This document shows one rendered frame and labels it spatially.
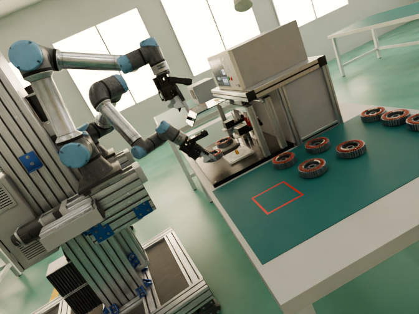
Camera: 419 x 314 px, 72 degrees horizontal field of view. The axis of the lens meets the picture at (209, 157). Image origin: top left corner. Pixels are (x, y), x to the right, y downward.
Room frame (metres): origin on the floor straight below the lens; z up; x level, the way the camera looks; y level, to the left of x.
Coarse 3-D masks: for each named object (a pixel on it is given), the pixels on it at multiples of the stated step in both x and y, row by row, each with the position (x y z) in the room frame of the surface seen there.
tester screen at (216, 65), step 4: (216, 60) 1.69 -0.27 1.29; (220, 60) 1.62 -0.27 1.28; (212, 64) 1.82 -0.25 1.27; (216, 64) 1.73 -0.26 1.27; (220, 64) 1.65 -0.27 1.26; (212, 68) 1.85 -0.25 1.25; (216, 68) 1.76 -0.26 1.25; (220, 68) 1.68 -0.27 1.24; (216, 72) 1.79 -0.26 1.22; (216, 76) 1.83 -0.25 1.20; (220, 76) 1.75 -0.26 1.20; (224, 76) 1.66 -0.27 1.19; (220, 80) 1.79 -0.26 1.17; (220, 84) 1.82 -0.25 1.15
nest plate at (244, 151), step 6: (234, 150) 1.61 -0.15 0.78; (240, 150) 1.57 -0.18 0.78; (246, 150) 1.53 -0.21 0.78; (252, 150) 1.49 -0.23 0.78; (228, 156) 1.56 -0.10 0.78; (234, 156) 1.52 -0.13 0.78; (240, 156) 1.48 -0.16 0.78; (246, 156) 1.47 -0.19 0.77; (228, 162) 1.49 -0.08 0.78; (234, 162) 1.46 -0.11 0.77
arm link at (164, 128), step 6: (162, 120) 1.50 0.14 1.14; (162, 126) 1.47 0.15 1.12; (168, 126) 1.47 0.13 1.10; (174, 126) 1.50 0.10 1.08; (162, 132) 1.47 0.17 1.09; (168, 132) 1.47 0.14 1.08; (174, 132) 1.47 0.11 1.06; (162, 138) 1.50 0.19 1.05; (168, 138) 1.48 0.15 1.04; (174, 138) 1.47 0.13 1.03
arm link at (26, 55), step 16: (16, 48) 1.24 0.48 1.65; (32, 48) 1.24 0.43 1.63; (16, 64) 1.22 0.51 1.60; (32, 64) 1.23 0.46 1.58; (48, 64) 1.29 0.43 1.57; (32, 80) 1.25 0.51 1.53; (48, 80) 1.27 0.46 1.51; (48, 96) 1.25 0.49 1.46; (48, 112) 1.25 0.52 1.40; (64, 112) 1.27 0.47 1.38; (64, 128) 1.25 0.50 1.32; (64, 144) 1.24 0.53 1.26; (80, 144) 1.24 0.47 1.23; (64, 160) 1.22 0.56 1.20; (80, 160) 1.23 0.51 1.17
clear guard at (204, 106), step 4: (212, 100) 1.88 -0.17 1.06; (220, 100) 1.75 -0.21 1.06; (224, 100) 1.70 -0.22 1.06; (204, 104) 1.88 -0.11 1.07; (208, 104) 1.81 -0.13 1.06; (212, 104) 1.75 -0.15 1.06; (216, 104) 1.69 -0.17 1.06; (196, 108) 1.85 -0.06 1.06; (200, 108) 1.79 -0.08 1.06; (204, 108) 1.73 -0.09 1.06; (208, 108) 1.68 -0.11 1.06; (192, 112) 1.81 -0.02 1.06; (196, 112) 1.72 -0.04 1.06; (200, 112) 1.68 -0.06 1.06; (192, 116) 1.77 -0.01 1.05; (196, 116) 1.67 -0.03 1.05; (188, 120) 1.83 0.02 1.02; (192, 120) 1.73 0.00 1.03; (192, 124) 1.69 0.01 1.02
